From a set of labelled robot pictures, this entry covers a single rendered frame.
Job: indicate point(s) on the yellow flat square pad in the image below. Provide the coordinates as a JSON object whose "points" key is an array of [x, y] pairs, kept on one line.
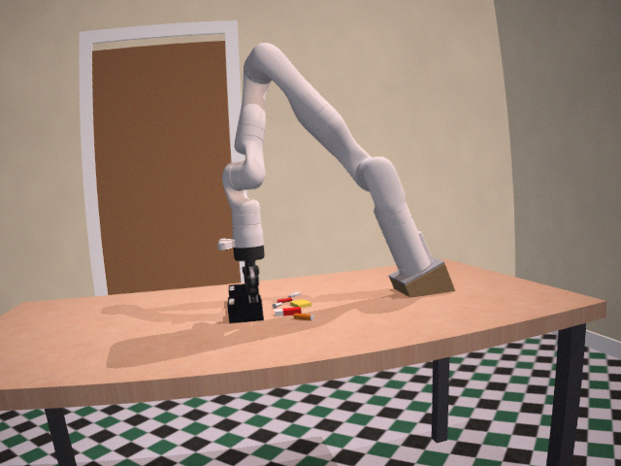
{"points": [[300, 303]]}

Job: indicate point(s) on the black three-compartment bin rack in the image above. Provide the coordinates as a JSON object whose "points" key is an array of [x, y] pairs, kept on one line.
{"points": [[241, 310]]}

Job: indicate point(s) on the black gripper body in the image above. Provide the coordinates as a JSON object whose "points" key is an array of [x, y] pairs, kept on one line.
{"points": [[249, 255]]}

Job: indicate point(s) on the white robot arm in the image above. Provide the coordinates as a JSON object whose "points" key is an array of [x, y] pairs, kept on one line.
{"points": [[325, 124]]}

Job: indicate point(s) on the red and white eraser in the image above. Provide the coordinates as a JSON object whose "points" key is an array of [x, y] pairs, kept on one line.
{"points": [[288, 311]]}

